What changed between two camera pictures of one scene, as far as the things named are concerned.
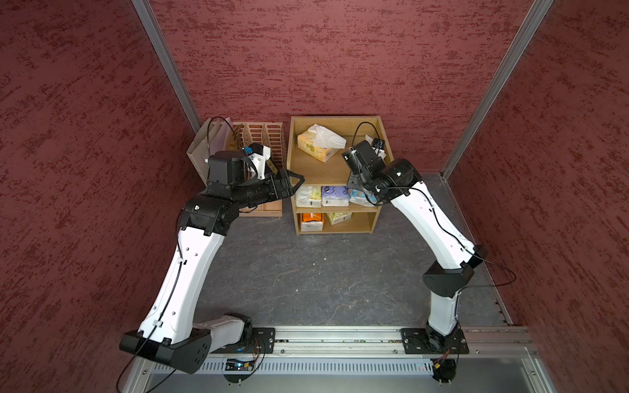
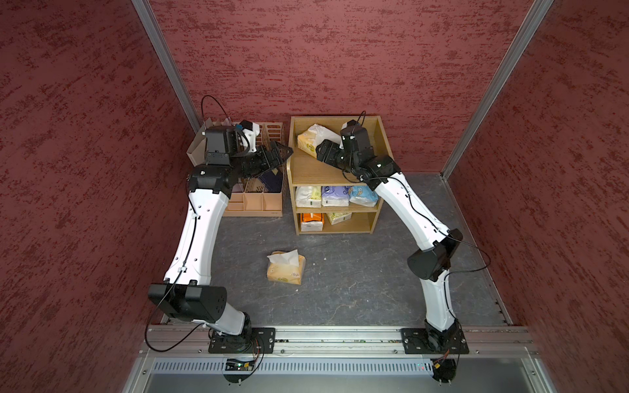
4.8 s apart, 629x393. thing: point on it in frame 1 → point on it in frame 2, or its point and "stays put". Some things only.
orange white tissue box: x=312 y=222 stays put
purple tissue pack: x=335 y=196 stays put
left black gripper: x=273 y=193 → x=269 y=162
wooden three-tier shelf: x=325 y=205 stays put
